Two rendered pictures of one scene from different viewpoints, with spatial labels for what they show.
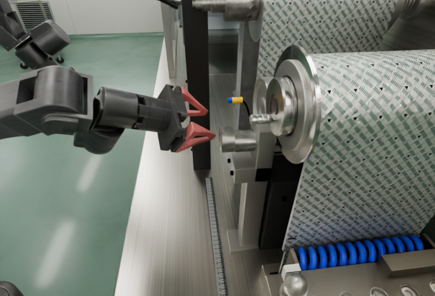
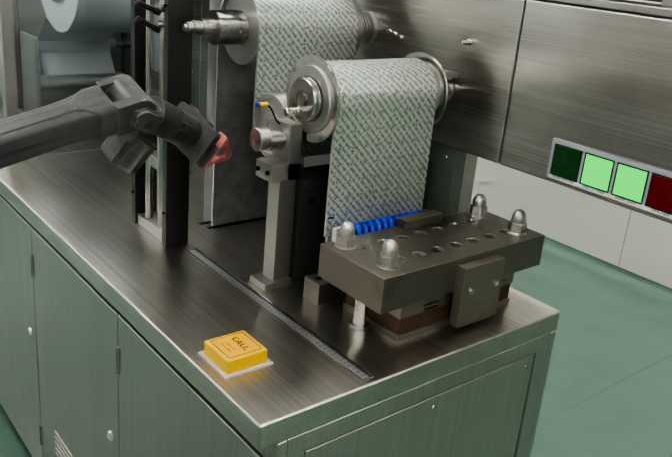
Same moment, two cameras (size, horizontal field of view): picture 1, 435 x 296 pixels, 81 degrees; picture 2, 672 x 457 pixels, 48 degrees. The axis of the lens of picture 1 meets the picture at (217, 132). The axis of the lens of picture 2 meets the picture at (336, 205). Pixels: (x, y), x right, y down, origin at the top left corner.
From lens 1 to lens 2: 0.98 m
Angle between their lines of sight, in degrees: 33
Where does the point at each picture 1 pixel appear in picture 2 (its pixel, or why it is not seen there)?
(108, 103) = (166, 107)
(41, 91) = (130, 91)
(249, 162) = (280, 161)
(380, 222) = (390, 197)
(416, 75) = (382, 70)
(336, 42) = not seen: hidden behind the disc
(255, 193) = (286, 198)
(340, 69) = (341, 67)
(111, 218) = not seen: outside the picture
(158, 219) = (159, 286)
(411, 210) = (408, 182)
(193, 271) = (235, 306)
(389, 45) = not seen: hidden behind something
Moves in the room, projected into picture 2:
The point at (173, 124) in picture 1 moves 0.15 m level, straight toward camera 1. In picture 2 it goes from (208, 132) to (264, 155)
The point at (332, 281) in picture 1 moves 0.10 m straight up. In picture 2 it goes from (369, 237) to (375, 182)
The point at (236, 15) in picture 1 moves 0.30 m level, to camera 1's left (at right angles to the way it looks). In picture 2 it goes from (228, 38) to (60, 36)
